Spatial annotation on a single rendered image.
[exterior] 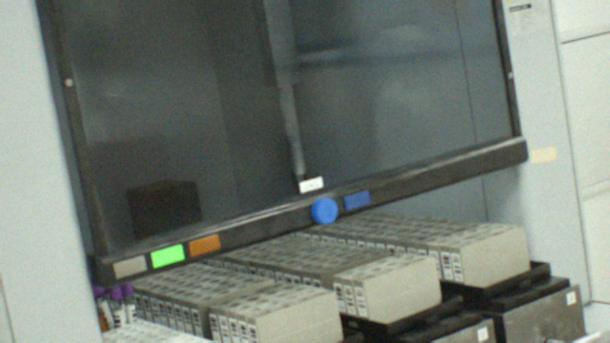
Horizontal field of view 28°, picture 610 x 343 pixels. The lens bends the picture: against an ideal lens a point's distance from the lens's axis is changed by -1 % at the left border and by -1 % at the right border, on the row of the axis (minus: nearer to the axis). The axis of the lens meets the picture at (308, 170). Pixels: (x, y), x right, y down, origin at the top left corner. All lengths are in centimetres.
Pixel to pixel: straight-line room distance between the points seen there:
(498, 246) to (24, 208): 63
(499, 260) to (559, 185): 15
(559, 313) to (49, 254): 65
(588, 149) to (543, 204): 168
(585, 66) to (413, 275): 189
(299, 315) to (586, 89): 202
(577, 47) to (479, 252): 179
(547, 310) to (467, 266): 11
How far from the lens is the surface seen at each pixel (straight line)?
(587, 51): 333
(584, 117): 331
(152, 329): 148
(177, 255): 130
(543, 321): 154
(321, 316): 142
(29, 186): 126
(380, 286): 147
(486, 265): 157
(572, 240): 170
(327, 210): 138
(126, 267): 127
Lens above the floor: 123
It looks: 9 degrees down
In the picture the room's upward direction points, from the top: 10 degrees counter-clockwise
